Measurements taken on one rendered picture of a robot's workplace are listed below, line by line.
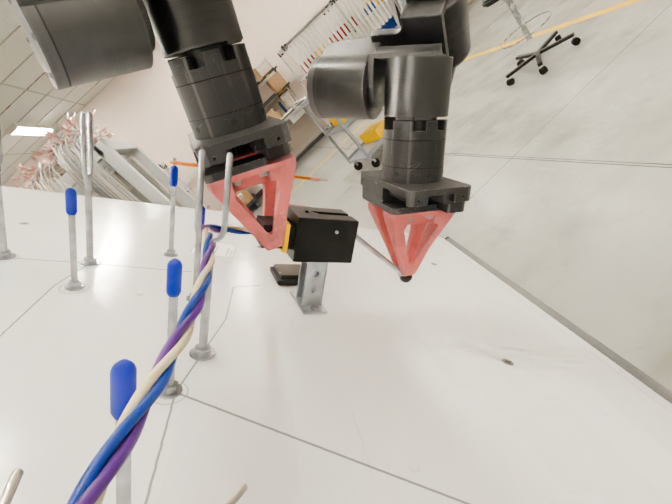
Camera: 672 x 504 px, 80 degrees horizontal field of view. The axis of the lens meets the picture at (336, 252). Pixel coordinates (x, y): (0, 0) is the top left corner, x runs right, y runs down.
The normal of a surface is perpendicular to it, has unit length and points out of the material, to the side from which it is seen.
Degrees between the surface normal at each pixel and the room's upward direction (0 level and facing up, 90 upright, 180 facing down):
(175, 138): 90
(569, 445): 50
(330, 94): 80
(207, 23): 102
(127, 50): 138
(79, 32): 117
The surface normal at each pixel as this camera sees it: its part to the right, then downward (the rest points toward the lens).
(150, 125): 0.26, 0.26
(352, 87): -0.46, 0.36
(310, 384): 0.16, -0.94
